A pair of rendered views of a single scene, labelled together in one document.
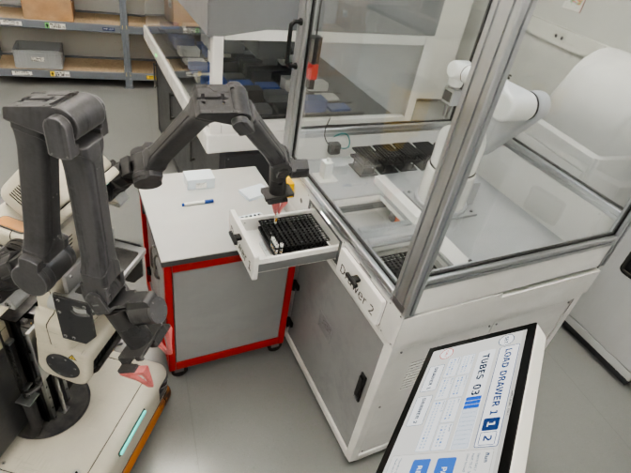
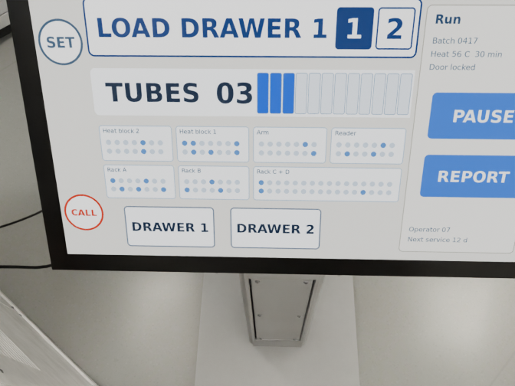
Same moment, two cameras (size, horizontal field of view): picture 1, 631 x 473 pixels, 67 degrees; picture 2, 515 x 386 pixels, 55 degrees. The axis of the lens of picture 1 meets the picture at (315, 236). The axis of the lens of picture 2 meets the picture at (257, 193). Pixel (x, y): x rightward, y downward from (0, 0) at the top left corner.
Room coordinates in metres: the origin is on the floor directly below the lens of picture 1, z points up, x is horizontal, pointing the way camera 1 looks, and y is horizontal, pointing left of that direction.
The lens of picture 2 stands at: (0.77, -0.12, 1.48)
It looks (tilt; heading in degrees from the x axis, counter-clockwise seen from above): 61 degrees down; 252
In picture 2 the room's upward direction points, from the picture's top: 2 degrees counter-clockwise
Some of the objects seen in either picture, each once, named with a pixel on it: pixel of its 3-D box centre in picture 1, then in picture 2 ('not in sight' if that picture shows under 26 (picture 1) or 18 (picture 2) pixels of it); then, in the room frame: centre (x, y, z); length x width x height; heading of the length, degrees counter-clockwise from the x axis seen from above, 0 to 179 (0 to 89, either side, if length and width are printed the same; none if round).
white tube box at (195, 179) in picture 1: (199, 179); not in sight; (1.86, 0.58, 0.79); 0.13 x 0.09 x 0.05; 121
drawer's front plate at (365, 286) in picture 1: (359, 284); not in sight; (1.24, -0.18, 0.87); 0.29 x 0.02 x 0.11; 31
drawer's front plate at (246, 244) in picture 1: (242, 243); not in sight; (1.35, 0.25, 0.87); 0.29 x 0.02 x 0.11; 31
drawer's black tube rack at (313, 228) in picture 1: (293, 236); not in sight; (1.45, 0.08, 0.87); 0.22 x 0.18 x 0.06; 121
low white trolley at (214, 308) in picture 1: (213, 270); not in sight; (1.71, 0.45, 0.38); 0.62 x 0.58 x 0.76; 31
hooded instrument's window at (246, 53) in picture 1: (261, 33); not in sight; (3.15, 0.58, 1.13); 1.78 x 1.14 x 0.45; 31
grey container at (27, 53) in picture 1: (39, 54); not in sight; (4.41, 2.93, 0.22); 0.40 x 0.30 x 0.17; 115
